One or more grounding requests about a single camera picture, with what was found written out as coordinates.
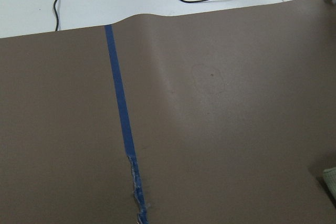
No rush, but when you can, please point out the olive green long-sleeve shirt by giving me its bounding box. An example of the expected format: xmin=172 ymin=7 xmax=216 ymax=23
xmin=322 ymin=167 xmax=336 ymax=199

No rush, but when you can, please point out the left thin black cable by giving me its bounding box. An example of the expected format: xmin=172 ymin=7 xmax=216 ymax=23
xmin=52 ymin=0 xmax=60 ymax=31

